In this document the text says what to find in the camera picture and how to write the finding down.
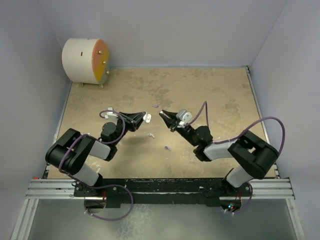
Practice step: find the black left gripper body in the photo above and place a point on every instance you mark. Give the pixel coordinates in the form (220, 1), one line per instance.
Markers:
(119, 125)

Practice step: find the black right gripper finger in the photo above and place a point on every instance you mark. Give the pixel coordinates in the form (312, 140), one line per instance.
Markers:
(170, 124)
(168, 115)

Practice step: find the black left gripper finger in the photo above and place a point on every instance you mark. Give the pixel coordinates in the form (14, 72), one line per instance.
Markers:
(133, 124)
(133, 117)

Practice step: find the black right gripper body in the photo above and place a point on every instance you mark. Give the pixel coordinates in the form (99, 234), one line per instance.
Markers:
(188, 132)

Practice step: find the white charging case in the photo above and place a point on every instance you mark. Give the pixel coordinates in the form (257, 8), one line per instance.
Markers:
(147, 118)

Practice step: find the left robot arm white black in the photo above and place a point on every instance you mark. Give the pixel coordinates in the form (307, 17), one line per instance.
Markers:
(69, 153)

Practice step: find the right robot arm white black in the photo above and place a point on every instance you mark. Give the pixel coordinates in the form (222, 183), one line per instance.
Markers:
(254, 155)

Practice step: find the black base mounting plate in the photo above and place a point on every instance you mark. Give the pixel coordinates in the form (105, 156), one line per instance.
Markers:
(166, 191)

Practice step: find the white cylinder orange face fixture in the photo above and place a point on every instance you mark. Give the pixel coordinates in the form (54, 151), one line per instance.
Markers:
(86, 61)

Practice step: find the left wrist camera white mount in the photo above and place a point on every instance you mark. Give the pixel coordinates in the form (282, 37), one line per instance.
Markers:
(110, 115)

